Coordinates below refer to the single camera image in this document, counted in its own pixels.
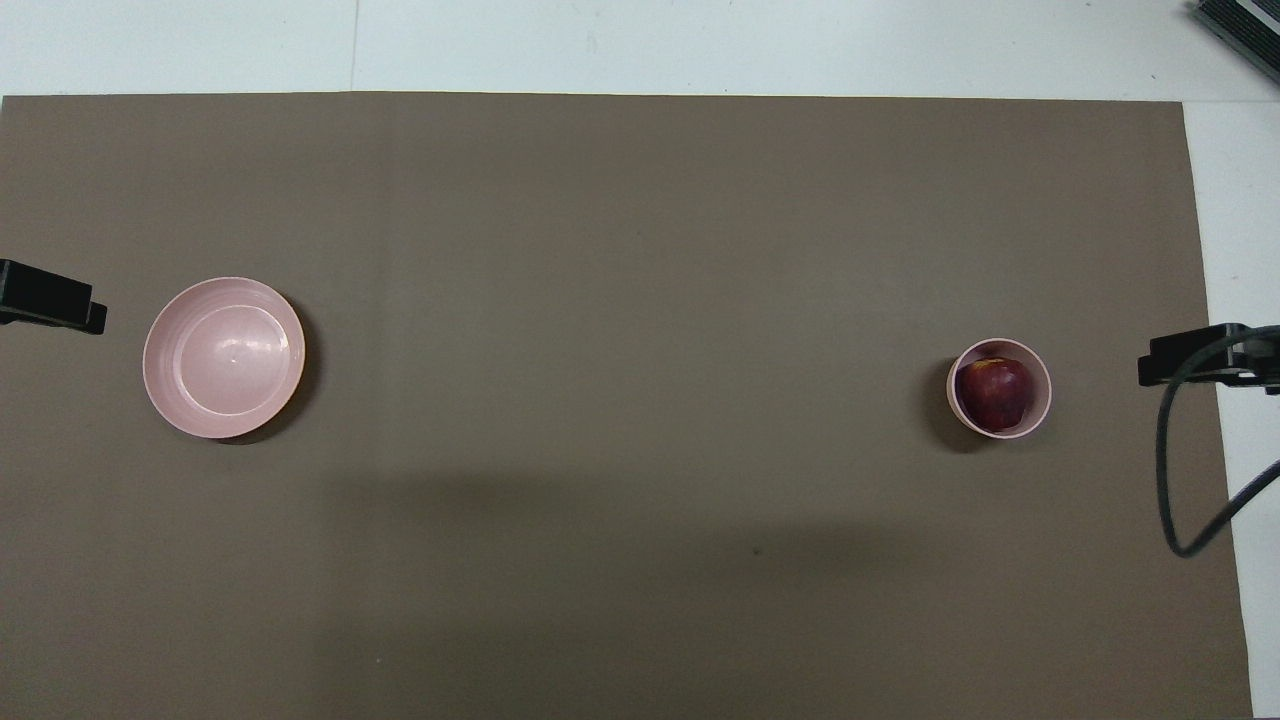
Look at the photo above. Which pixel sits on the dark red apple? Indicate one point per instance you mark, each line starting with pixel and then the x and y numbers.
pixel 995 395

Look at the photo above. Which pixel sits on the pink plate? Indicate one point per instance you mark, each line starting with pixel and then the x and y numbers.
pixel 225 360

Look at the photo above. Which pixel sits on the dark ribbed device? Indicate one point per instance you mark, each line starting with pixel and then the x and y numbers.
pixel 1250 25

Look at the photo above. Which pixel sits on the pink bowl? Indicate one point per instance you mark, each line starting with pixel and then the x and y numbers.
pixel 1042 400

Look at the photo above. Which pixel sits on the brown table mat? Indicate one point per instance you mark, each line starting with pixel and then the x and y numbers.
pixel 640 400

